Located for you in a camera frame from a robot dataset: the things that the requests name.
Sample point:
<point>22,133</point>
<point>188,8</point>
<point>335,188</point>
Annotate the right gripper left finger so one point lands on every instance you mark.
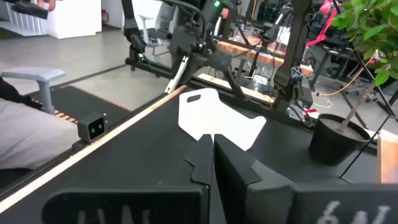
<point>174,202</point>

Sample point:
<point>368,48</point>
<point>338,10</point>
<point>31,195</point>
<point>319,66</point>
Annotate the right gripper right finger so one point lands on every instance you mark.
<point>248,199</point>

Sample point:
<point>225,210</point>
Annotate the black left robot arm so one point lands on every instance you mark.
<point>295,46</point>

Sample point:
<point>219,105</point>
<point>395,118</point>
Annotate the green plant black pot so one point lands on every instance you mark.
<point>335,146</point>

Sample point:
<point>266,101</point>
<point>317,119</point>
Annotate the red tape piece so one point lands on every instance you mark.
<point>310,110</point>

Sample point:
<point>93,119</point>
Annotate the black floor mat striped edge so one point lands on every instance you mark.
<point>77,99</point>

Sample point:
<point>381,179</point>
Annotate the wooden workbench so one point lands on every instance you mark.
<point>258,56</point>

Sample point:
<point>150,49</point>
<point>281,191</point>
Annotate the person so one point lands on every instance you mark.
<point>28,133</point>

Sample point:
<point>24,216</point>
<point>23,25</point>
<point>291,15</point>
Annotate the white office chair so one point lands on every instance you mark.
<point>149,34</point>

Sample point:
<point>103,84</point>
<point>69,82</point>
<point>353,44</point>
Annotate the grey chair armrest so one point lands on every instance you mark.
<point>34,74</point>

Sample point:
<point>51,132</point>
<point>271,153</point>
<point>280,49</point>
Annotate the white cabinet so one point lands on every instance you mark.
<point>74,18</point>

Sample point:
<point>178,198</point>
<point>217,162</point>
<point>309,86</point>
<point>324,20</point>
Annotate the person's hand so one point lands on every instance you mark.
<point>48,3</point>

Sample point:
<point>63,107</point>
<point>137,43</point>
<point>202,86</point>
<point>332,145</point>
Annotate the black handheld device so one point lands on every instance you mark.
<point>29,9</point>

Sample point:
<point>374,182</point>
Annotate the black camera box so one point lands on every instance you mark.
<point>91,127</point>

